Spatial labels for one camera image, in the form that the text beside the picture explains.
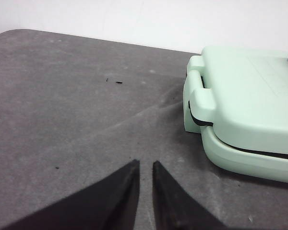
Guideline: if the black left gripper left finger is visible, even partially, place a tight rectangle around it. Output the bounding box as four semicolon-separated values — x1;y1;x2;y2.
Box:
5;160;140;230

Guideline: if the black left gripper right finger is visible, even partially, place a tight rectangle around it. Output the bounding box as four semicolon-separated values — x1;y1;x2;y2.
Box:
153;161;227;230

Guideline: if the mint green hinged lid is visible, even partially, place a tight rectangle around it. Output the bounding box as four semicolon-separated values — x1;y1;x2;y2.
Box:
187;46;288;154

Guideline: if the mint green breakfast maker base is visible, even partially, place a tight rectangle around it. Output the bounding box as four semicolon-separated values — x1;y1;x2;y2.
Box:
183;70;288;183

